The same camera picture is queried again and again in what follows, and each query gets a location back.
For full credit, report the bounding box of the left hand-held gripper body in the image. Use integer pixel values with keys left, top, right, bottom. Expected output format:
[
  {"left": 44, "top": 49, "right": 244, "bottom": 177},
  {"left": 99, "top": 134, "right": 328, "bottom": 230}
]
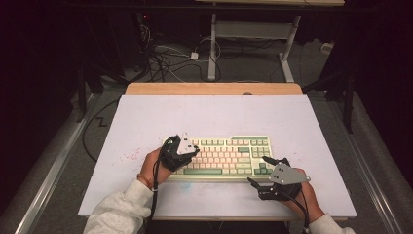
[{"left": 160, "top": 132, "right": 200, "bottom": 172}]

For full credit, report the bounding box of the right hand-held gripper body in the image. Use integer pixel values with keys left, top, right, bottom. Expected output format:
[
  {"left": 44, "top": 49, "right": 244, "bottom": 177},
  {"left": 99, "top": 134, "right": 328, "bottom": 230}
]
[{"left": 257, "top": 157, "right": 312, "bottom": 201}]

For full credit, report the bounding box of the cream and green keyboard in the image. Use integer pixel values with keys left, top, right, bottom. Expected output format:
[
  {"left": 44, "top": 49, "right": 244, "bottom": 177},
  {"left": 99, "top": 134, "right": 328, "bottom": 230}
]
[{"left": 162, "top": 135, "right": 277, "bottom": 181}]

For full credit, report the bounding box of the person's left hand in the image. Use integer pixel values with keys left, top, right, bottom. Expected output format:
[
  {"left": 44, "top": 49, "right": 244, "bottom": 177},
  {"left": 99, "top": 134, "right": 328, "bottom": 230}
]
[{"left": 137, "top": 147, "right": 175, "bottom": 190}]

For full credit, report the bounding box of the person's right hand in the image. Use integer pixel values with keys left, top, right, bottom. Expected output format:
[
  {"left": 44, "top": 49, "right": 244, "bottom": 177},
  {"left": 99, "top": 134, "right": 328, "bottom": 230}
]
[{"left": 282, "top": 168, "right": 325, "bottom": 224}]

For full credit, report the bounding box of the white table mat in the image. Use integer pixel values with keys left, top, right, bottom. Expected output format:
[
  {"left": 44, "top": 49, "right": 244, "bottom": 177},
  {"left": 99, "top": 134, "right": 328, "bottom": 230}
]
[{"left": 78, "top": 94, "right": 357, "bottom": 218}]

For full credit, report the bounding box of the wooden table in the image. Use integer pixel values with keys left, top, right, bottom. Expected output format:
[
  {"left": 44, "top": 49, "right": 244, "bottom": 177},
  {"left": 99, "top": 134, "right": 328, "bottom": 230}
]
[{"left": 125, "top": 82, "right": 349, "bottom": 222}]

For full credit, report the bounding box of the black metal stand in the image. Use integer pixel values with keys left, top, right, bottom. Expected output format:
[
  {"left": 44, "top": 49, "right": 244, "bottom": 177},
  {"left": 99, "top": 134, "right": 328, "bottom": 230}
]
[
  {"left": 75, "top": 62, "right": 105, "bottom": 125},
  {"left": 304, "top": 64, "right": 357, "bottom": 135}
]

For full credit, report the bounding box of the white desk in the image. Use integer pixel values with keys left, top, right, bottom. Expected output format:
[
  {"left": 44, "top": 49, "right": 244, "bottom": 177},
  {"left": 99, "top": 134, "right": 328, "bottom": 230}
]
[{"left": 194, "top": 0, "right": 345, "bottom": 84}]

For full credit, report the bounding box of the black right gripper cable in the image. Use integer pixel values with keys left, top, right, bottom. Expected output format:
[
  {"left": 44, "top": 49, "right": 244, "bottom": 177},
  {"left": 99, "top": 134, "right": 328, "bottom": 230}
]
[{"left": 281, "top": 187, "right": 311, "bottom": 234}]

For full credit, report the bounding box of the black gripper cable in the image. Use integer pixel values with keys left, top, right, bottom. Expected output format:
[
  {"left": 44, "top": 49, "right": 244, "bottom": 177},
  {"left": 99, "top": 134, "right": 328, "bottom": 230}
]
[
  {"left": 147, "top": 137, "right": 174, "bottom": 234},
  {"left": 281, "top": 187, "right": 311, "bottom": 234}
]

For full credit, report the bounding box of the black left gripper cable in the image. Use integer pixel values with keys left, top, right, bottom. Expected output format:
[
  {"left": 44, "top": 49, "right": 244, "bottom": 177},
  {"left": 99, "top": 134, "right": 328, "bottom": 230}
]
[{"left": 147, "top": 137, "right": 174, "bottom": 234}]

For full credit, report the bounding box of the aluminium floor rail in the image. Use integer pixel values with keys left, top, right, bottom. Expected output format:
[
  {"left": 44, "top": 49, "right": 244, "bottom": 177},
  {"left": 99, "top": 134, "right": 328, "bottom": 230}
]
[
  {"left": 14, "top": 92, "right": 102, "bottom": 234},
  {"left": 327, "top": 97, "right": 404, "bottom": 234}
]

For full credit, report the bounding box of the black floor cable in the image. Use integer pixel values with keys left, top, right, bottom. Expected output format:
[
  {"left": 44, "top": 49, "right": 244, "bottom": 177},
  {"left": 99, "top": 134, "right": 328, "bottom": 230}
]
[{"left": 81, "top": 98, "right": 120, "bottom": 164}]

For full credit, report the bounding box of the bundle of floor cables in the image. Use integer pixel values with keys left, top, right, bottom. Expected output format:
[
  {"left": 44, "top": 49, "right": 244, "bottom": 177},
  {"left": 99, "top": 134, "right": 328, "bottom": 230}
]
[{"left": 139, "top": 22, "right": 223, "bottom": 84}]

